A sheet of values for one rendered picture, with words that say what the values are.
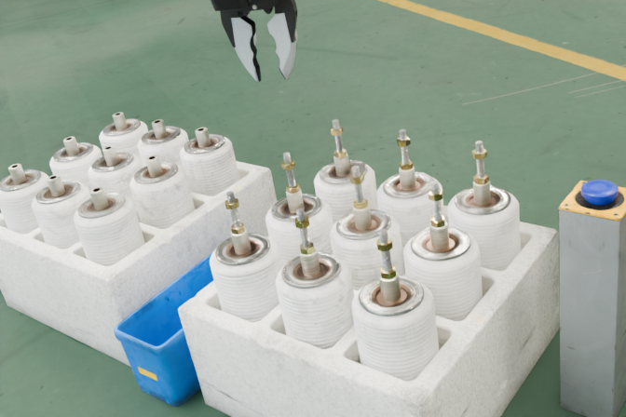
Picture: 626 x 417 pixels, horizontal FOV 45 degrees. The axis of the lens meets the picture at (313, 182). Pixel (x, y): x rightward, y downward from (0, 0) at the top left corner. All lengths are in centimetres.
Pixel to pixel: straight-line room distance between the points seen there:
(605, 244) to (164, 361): 62
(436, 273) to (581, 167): 79
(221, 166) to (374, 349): 57
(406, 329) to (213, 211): 54
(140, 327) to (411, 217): 45
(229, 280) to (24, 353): 53
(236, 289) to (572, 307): 43
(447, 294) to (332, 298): 14
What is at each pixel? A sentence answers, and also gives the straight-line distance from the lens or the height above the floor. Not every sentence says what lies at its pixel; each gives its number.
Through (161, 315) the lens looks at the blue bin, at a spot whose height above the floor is 9.
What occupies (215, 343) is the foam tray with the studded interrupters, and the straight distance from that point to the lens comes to 105.
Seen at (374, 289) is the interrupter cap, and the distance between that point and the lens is 90.
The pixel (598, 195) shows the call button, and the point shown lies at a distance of 91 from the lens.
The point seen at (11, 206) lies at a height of 23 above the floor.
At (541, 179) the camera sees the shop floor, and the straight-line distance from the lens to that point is 163.
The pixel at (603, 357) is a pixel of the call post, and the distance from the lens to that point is 102.
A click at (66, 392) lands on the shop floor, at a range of 131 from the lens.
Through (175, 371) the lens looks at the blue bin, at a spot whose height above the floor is 6.
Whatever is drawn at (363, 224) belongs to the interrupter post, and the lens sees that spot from 101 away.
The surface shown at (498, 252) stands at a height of 19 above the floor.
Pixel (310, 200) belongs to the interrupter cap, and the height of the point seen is 25.
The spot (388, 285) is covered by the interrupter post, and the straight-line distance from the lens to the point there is 87.
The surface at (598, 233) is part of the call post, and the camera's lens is 91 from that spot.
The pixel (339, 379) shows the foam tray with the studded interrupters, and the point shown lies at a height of 17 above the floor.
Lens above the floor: 78
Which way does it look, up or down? 27 degrees down
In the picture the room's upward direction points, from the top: 10 degrees counter-clockwise
